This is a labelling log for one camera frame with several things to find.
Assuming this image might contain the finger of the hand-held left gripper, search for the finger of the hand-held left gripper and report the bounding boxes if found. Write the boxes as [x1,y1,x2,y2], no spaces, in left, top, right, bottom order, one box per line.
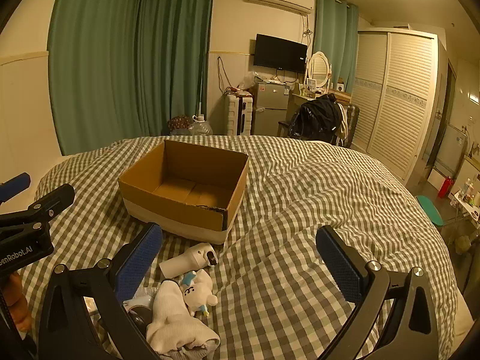
[0,184,76,230]
[0,172,31,201]

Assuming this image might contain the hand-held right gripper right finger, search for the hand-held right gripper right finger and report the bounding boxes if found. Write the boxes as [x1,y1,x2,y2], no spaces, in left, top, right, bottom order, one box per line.
[316,226,440,360]

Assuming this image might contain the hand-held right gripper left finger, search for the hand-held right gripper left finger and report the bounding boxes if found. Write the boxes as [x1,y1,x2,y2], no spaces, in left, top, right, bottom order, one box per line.
[37,222,164,360]

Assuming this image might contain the white dispenser bottle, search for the white dispenser bottle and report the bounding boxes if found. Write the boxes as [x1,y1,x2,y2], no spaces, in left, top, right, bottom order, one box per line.
[159,243,219,277]

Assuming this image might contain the brown cardboard box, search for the brown cardboard box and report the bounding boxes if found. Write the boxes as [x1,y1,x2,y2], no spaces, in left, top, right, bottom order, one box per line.
[118,139,251,246]

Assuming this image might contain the white cloth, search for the white cloth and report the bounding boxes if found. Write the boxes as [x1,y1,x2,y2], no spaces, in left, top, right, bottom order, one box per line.
[145,279,222,355]

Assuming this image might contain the white plush toy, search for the white plush toy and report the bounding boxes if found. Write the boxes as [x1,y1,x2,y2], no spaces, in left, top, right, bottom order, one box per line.
[179,269,219,317]

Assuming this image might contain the person's left hand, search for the person's left hand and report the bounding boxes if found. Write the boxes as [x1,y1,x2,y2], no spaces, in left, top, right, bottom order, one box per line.
[7,272,34,334]

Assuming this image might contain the grey checked blanket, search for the grey checked blanket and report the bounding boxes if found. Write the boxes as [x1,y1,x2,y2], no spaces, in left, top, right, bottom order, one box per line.
[17,135,474,360]

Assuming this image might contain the teal skateboard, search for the teal skateboard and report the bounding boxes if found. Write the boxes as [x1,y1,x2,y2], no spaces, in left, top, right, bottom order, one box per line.
[415,195,447,227]

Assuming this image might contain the red fire extinguisher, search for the red fire extinguisher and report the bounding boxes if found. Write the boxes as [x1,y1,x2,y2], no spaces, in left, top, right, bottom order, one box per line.
[438,175,455,199]

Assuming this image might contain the dark floral bag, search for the dark floral bag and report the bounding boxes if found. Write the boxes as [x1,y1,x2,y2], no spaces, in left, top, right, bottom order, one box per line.
[167,115,193,136]

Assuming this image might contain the clear water jug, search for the clear water jug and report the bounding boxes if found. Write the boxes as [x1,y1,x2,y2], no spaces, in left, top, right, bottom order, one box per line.
[187,114,214,136]

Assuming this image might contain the cluttered white shelf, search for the cluttered white shelf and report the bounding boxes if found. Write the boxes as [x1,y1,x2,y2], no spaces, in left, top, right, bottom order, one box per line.
[450,172,480,229]

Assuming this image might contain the black clothing pile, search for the black clothing pile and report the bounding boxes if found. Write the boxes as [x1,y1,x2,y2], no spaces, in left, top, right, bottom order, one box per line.
[289,95,347,145]

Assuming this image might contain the wide green curtain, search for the wide green curtain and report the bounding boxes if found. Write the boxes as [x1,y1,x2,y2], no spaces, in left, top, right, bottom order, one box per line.
[48,0,217,156]

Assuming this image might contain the white dressing table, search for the white dressing table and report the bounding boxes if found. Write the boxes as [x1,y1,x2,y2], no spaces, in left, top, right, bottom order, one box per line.
[289,89,353,121]

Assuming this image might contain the silver fridge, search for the silver fridge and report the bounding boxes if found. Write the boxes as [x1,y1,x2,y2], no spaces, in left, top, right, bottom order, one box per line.
[252,82,290,136]

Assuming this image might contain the white suitcase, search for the white suitcase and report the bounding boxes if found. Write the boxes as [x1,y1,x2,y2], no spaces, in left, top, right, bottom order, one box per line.
[224,94,255,136]

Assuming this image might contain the white louvred wardrobe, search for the white louvred wardrobe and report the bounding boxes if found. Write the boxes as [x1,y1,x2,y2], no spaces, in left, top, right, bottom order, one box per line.
[350,28,439,184]

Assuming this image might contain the white oval mirror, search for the white oval mirror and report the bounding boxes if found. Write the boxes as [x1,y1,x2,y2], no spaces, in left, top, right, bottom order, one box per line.
[306,51,332,91]

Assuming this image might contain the narrow green curtain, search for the narrow green curtain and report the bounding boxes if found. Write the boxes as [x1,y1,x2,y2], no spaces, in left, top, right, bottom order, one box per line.
[313,0,360,92]

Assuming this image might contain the wall cable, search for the wall cable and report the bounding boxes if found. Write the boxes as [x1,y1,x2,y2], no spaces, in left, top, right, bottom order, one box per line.
[217,55,234,95]

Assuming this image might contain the black wall television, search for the black wall television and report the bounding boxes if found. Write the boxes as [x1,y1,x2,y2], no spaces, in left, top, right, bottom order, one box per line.
[253,34,308,74]

